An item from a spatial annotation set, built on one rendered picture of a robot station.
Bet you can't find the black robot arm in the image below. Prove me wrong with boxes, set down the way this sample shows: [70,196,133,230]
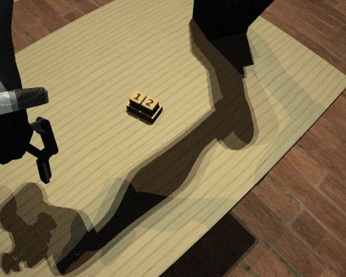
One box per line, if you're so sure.
[0,0,49,115]

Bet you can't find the tan shallow rectangular tray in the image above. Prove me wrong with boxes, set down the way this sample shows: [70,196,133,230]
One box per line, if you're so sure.
[126,102,163,123]

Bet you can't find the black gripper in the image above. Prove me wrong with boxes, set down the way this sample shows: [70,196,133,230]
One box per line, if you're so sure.
[0,109,58,184]

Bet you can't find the tan wooden cube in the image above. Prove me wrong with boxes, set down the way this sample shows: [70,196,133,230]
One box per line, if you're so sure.
[129,90,147,111]
[141,96,159,117]

